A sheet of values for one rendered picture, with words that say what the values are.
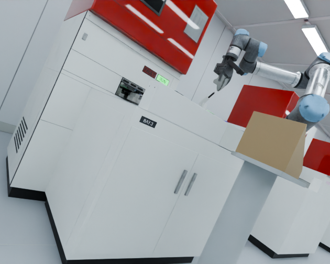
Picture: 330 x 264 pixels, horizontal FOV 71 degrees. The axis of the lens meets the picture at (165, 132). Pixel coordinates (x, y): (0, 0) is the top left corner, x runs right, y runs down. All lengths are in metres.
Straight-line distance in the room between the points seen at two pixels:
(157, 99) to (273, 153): 0.55
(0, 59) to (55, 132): 1.55
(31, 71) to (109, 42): 1.55
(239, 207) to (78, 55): 1.22
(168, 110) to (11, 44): 2.19
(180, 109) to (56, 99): 0.77
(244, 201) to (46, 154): 1.18
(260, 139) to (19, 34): 2.57
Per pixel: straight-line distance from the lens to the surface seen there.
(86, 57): 1.57
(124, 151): 1.04
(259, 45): 1.45
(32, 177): 1.68
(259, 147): 1.12
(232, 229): 1.18
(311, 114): 1.20
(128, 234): 1.29
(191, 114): 1.20
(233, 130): 1.48
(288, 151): 1.07
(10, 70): 3.00
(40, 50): 3.02
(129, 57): 1.67
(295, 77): 1.61
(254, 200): 1.16
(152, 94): 1.06
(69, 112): 1.58
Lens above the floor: 0.79
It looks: 1 degrees down
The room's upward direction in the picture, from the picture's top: 25 degrees clockwise
